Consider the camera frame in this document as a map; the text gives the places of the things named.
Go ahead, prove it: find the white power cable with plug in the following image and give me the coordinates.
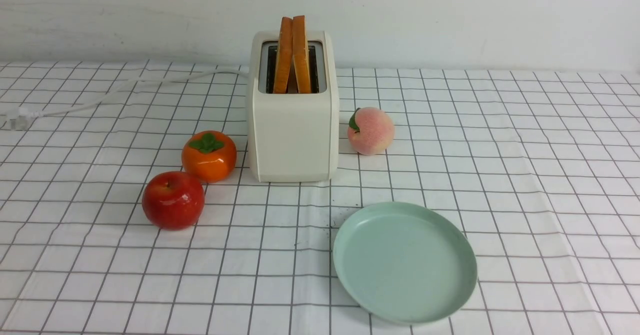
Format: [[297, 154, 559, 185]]
[[1, 69, 250, 130]]

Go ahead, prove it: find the toast slice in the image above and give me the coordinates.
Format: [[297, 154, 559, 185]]
[[273, 16, 293, 94], [292, 14, 312, 94]]

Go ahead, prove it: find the white grid tablecloth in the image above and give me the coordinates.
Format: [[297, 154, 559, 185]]
[[0, 61, 640, 335]]

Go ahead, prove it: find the light green plate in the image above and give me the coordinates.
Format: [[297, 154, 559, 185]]
[[332, 202, 478, 325]]

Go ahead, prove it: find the white two-slot toaster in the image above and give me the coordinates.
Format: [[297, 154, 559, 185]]
[[246, 30, 339, 183]]

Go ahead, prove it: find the red apple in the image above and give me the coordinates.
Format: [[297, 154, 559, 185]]
[[141, 171, 205, 231]]

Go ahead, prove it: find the orange persimmon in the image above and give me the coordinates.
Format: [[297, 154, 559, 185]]
[[181, 130, 237, 183]]

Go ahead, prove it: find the pink peach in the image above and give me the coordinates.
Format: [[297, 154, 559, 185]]
[[347, 107, 395, 156]]

